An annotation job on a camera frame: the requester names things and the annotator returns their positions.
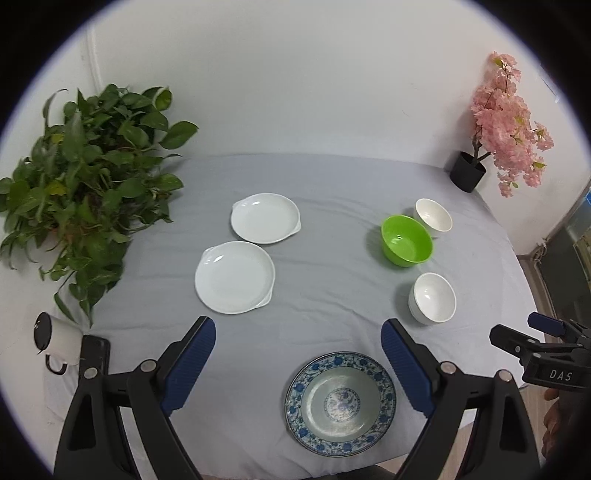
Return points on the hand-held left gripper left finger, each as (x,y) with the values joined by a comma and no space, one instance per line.
(191,355)

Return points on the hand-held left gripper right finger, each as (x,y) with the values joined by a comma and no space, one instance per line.
(406,360)

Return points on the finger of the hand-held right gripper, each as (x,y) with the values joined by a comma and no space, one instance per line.
(512,342)
(549,324)

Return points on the blue patterned plate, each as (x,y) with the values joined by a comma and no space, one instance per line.
(341,406)

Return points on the green bowl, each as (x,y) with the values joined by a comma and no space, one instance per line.
(406,242)

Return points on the person's right hand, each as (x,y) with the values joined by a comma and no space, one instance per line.
(551,424)

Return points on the large white bowl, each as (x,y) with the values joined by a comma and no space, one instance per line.
(431,300)

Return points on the grey tablecloth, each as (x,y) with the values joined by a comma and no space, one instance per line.
(332,295)

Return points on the small white bowl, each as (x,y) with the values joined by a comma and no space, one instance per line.
(433,217)

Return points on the green leafy potted plant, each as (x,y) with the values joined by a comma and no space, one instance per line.
(87,184)

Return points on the pink blossom tree in pot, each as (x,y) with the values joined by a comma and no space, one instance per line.
(505,120)

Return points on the glass door with metal frame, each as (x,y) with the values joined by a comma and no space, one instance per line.
(563,258)

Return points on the white wall conduit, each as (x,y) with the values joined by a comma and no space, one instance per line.
(95,60)

